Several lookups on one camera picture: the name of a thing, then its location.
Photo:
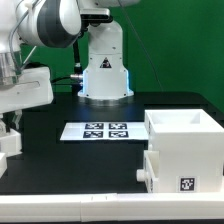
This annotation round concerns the white marker sheet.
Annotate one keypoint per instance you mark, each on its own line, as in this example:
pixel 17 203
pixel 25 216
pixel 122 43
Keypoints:
pixel 87 131

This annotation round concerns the large white drawer cabinet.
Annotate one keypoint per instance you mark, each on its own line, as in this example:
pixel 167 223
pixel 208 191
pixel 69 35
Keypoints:
pixel 191 150

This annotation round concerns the black camera stand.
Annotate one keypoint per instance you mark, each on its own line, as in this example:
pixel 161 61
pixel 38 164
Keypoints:
pixel 78 69

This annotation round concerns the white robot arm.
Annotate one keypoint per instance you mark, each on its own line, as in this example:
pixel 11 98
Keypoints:
pixel 59 24

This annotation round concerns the white drawer box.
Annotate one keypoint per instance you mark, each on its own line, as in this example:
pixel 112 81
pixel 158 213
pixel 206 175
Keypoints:
pixel 149 174
pixel 11 143

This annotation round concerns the white left rail piece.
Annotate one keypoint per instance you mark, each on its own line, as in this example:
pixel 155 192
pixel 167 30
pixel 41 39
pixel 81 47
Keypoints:
pixel 3 164

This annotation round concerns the grey mounted camera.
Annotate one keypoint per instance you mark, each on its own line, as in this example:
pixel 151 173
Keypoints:
pixel 95 15

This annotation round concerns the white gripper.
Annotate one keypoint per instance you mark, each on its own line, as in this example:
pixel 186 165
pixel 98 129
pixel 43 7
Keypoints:
pixel 33 89

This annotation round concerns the white front rail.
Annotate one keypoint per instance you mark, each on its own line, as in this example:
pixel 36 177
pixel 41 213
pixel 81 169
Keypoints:
pixel 111 207

